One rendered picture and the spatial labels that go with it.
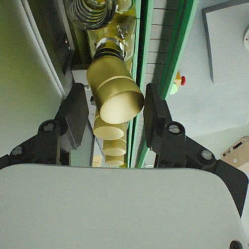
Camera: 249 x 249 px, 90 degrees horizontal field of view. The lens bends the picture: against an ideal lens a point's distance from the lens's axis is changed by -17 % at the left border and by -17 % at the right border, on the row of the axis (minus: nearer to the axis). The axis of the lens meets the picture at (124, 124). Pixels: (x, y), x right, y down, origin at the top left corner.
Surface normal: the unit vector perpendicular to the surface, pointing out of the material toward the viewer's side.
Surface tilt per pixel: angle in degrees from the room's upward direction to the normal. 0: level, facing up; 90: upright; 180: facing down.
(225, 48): 3
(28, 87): 90
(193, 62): 0
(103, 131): 0
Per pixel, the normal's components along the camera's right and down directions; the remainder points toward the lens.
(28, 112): 1.00, 0.00
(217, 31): -0.06, 0.87
